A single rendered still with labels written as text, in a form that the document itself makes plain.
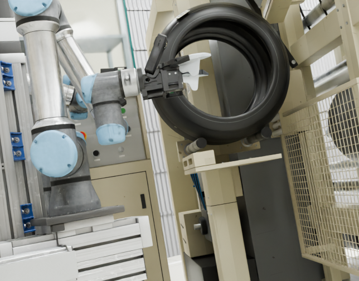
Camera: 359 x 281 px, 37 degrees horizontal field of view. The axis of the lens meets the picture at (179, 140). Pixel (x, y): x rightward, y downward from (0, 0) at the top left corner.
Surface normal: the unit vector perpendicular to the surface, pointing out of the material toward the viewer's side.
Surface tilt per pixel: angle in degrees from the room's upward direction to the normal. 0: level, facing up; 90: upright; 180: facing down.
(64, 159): 98
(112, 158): 90
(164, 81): 82
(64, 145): 98
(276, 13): 162
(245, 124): 100
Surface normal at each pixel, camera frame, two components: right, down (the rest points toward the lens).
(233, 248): 0.11, -0.10
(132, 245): 0.43, -0.14
